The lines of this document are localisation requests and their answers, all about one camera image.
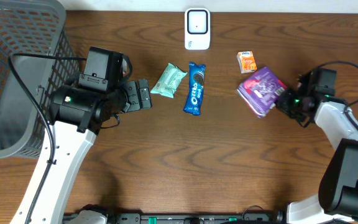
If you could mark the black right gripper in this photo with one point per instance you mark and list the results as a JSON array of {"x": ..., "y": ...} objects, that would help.
[{"x": 283, "y": 106}]

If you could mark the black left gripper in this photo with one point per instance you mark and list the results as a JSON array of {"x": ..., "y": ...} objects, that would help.
[{"x": 132, "y": 95}]

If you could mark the red purple snack bag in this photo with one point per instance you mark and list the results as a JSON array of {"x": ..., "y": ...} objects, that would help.
[{"x": 261, "y": 90}]

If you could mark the small orange carton box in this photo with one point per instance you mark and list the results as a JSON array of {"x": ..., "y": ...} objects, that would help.
[{"x": 246, "y": 61}]

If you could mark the blue Oreo cookie pack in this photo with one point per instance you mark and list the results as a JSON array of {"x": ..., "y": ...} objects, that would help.
[{"x": 196, "y": 89}]

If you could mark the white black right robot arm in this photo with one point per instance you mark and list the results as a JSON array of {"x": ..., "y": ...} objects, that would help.
[{"x": 337, "y": 197}]

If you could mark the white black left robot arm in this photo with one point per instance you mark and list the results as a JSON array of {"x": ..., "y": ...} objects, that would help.
[{"x": 77, "y": 117}]

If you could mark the white barcode scanner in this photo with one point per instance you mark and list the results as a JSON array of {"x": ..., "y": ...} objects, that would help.
[{"x": 197, "y": 29}]

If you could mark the mint green wipes pack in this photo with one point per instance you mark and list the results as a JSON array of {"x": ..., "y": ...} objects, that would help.
[{"x": 169, "y": 81}]

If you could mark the grey plastic basket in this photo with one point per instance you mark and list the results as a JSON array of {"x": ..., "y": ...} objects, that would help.
[{"x": 33, "y": 39}]

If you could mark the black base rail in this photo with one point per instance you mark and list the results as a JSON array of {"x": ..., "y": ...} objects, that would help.
[{"x": 97, "y": 214}]

